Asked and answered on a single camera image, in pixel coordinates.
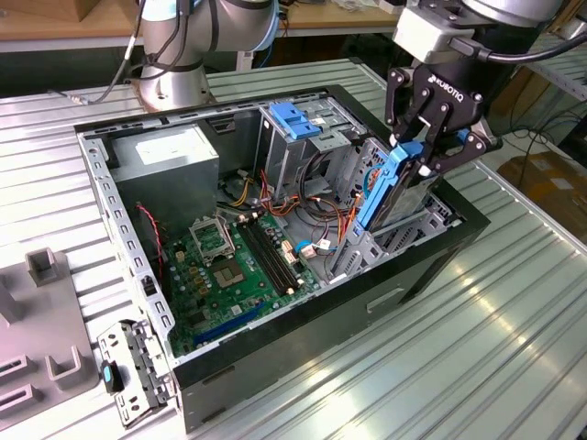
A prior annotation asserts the wooden desk white frame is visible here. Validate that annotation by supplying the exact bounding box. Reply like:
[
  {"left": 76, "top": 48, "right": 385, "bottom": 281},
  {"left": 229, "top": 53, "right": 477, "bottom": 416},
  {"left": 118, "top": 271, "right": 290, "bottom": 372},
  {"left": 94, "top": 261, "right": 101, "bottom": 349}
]
[{"left": 0, "top": 0, "right": 400, "bottom": 54}]

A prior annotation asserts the blue plastic drive latch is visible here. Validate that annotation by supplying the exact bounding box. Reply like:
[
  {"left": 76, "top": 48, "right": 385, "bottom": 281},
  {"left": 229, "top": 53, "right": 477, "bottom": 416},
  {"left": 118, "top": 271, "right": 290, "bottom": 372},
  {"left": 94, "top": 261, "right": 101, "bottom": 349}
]
[{"left": 269, "top": 101, "right": 323, "bottom": 141}]

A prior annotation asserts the black camera cable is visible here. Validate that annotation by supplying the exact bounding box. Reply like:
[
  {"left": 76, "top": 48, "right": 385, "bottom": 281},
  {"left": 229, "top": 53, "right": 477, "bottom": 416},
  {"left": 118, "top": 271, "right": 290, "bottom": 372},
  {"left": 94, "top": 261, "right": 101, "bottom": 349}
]
[{"left": 449, "top": 34, "right": 587, "bottom": 66}]

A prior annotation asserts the black blue bracket latch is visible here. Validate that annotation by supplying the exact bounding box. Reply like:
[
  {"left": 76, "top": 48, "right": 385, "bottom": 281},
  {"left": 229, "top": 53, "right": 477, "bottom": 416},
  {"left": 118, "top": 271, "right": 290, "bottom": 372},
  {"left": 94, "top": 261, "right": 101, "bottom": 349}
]
[{"left": 99, "top": 359, "right": 125, "bottom": 395}]

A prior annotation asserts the grey square chipset chip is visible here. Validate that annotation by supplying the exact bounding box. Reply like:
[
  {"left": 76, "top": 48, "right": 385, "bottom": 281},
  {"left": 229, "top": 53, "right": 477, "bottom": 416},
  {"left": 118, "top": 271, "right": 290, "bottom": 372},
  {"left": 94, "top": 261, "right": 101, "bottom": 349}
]
[{"left": 211, "top": 259, "right": 247, "bottom": 291}]

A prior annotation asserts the grey power supply unit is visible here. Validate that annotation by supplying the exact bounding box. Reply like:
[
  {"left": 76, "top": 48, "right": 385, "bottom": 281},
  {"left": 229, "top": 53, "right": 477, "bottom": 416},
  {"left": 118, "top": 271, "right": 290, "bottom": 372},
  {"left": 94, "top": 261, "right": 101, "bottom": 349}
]
[{"left": 109, "top": 123, "right": 221, "bottom": 235}]

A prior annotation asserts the silver optical drive cage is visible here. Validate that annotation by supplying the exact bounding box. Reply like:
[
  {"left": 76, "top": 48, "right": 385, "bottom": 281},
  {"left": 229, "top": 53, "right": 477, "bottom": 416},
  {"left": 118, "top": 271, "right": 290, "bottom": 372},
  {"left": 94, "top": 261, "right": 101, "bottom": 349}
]
[{"left": 254, "top": 93, "right": 368, "bottom": 198}]

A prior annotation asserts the hard disk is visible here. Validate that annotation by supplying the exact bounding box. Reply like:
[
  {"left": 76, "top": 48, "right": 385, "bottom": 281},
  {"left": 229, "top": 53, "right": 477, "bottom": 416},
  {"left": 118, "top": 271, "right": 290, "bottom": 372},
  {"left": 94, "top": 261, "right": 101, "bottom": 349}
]
[{"left": 355, "top": 139, "right": 444, "bottom": 235}]

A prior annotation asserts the orange black wire bundle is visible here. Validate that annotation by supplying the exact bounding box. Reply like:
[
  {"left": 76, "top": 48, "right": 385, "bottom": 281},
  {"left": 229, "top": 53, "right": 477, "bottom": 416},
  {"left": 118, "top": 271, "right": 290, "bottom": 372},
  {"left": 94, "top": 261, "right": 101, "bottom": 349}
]
[{"left": 259, "top": 169, "right": 363, "bottom": 242}]

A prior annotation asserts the blue expansion slot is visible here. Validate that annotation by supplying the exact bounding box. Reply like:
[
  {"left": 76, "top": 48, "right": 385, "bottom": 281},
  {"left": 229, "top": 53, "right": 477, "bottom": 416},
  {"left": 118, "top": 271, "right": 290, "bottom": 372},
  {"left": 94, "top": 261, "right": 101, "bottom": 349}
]
[{"left": 191, "top": 300, "right": 267, "bottom": 347}]

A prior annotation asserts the black RAM slot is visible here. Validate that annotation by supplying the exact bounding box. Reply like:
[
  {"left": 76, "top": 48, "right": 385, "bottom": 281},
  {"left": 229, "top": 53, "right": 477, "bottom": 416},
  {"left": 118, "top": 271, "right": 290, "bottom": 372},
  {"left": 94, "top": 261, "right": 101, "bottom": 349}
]
[
  {"left": 236, "top": 219, "right": 289, "bottom": 297},
  {"left": 249, "top": 217, "right": 304, "bottom": 293}
]

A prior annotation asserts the grey parts rack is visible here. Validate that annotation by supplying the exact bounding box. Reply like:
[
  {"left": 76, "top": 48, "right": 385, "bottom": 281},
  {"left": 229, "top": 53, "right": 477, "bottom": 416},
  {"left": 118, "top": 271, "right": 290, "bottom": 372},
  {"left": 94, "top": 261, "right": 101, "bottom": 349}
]
[{"left": 0, "top": 247, "right": 100, "bottom": 418}]

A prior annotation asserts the black floor cable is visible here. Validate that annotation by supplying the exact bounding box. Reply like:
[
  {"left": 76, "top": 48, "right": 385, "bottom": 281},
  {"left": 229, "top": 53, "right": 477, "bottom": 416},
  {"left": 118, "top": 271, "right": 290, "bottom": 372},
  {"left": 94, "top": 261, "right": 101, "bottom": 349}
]
[{"left": 504, "top": 91, "right": 587, "bottom": 189}]

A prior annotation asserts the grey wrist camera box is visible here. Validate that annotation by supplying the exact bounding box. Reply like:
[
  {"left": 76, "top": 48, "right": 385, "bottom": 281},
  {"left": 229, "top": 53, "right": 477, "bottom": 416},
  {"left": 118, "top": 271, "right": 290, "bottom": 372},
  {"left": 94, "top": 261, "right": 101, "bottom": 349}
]
[{"left": 393, "top": 4, "right": 481, "bottom": 65}]

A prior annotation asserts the metal CPU socket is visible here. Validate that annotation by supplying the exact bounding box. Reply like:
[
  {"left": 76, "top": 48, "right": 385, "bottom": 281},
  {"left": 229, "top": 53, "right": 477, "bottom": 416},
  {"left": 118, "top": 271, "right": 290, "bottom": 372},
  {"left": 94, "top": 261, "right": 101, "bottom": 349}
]
[{"left": 188, "top": 214, "right": 236, "bottom": 262}]

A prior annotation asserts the short blue wire white plug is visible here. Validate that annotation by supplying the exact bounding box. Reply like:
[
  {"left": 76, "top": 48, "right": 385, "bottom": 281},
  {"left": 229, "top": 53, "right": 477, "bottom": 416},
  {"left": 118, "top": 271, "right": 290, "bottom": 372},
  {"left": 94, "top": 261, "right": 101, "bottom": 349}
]
[{"left": 293, "top": 236, "right": 340, "bottom": 261}]

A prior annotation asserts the metal slat side table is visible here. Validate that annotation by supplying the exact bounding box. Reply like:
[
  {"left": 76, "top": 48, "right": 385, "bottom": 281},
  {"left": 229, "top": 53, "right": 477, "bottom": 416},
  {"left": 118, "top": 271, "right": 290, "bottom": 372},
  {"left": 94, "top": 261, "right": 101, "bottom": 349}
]
[{"left": 522, "top": 34, "right": 587, "bottom": 134}]

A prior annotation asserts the silver disk bay cage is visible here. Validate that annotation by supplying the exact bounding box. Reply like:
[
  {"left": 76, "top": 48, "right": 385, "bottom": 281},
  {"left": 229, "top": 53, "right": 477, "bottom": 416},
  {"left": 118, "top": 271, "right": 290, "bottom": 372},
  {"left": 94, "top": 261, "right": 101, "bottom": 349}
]
[{"left": 327, "top": 137, "right": 462, "bottom": 283}]

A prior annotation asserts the green motherboard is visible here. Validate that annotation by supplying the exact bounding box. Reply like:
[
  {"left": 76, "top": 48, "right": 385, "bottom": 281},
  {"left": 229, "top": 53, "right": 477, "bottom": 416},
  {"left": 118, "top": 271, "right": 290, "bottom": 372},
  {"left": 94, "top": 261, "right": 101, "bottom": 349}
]
[{"left": 162, "top": 213, "right": 322, "bottom": 358}]

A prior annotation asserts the blue SATA wire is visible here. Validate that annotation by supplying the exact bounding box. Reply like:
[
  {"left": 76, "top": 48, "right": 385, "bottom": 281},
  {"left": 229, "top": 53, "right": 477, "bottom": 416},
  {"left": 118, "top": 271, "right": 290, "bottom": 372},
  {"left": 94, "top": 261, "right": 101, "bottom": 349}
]
[{"left": 361, "top": 164, "right": 382, "bottom": 207}]

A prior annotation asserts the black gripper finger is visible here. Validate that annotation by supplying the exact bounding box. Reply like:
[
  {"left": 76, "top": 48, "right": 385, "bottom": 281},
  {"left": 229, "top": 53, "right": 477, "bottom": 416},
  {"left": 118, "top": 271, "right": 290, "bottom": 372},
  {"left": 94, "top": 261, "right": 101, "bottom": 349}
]
[
  {"left": 418, "top": 104, "right": 504, "bottom": 179},
  {"left": 383, "top": 67, "right": 436, "bottom": 147}
]

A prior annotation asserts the brown cardboard box on floor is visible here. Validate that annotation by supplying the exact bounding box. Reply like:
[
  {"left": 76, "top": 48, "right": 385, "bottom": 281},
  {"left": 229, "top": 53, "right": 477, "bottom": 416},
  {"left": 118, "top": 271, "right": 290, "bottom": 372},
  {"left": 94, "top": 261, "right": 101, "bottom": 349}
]
[{"left": 497, "top": 150, "right": 587, "bottom": 235}]

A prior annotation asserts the silver expansion slot bracket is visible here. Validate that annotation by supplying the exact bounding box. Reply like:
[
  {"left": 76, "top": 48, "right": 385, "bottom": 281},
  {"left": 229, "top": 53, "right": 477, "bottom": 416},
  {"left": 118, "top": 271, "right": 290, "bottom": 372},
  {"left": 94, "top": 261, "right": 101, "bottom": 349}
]
[{"left": 96, "top": 319, "right": 178, "bottom": 430}]

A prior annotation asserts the black open PC case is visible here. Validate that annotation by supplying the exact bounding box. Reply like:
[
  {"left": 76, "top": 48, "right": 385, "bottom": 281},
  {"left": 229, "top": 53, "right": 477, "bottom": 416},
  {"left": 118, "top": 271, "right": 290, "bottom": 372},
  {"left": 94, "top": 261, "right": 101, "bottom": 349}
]
[{"left": 72, "top": 83, "right": 492, "bottom": 435}]

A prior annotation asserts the black case fan red wire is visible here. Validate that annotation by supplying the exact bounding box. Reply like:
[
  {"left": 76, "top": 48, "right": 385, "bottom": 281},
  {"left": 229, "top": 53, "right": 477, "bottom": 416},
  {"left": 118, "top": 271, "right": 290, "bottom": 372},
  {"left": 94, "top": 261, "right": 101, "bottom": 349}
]
[{"left": 135, "top": 203, "right": 170, "bottom": 294}]

